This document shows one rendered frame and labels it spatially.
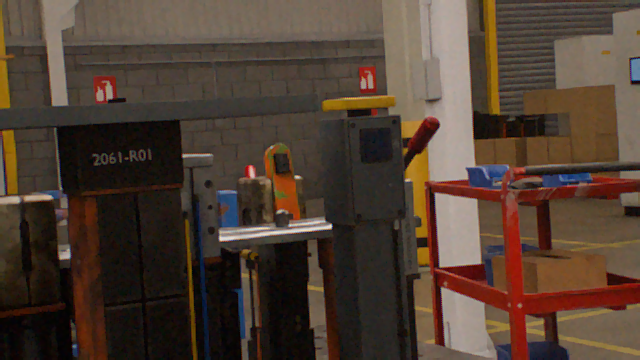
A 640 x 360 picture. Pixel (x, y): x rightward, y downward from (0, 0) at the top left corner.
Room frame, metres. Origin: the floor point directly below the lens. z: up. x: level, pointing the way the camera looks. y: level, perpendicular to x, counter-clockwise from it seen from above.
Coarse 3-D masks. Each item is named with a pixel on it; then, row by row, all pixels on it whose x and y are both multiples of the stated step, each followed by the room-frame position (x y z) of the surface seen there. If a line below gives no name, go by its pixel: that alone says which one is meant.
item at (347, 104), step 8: (384, 96) 1.21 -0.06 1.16; (392, 96) 1.21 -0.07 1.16; (328, 104) 1.23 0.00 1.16; (336, 104) 1.21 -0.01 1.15; (344, 104) 1.19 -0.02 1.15; (352, 104) 1.19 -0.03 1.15; (360, 104) 1.20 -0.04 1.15; (368, 104) 1.20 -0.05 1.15; (376, 104) 1.20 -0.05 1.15; (384, 104) 1.21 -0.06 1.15; (392, 104) 1.21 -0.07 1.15; (352, 112) 1.22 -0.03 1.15; (360, 112) 1.22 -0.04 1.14; (368, 112) 1.22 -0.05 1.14
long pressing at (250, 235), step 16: (256, 224) 1.61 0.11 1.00; (272, 224) 1.59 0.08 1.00; (304, 224) 1.58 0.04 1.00; (320, 224) 1.54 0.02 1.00; (416, 224) 1.53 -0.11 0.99; (224, 240) 1.42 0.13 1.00; (240, 240) 1.42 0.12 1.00; (256, 240) 1.43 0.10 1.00; (272, 240) 1.44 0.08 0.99; (288, 240) 1.45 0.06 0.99; (304, 240) 1.46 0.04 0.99; (64, 256) 1.34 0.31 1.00
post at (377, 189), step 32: (320, 128) 1.24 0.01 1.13; (352, 128) 1.19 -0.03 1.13; (384, 128) 1.20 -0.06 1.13; (352, 160) 1.19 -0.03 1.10; (384, 160) 1.20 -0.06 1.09; (352, 192) 1.19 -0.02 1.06; (384, 192) 1.20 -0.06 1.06; (352, 224) 1.19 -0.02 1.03; (384, 224) 1.21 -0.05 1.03; (352, 256) 1.20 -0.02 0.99; (384, 256) 1.20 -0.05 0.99; (352, 288) 1.20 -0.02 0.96; (384, 288) 1.20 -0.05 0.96; (352, 320) 1.21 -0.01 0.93; (384, 320) 1.20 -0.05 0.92; (352, 352) 1.21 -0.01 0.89; (384, 352) 1.20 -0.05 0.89
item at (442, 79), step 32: (448, 0) 5.31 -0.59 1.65; (448, 32) 5.30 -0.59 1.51; (416, 64) 5.32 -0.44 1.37; (448, 64) 5.30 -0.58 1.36; (416, 96) 5.34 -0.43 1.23; (448, 96) 5.29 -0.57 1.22; (448, 128) 5.29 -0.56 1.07; (448, 160) 5.28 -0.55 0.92; (448, 224) 5.30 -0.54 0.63; (448, 256) 5.31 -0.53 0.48; (480, 256) 5.35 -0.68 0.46; (448, 320) 5.35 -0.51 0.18; (480, 320) 5.34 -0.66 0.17; (480, 352) 5.33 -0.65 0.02
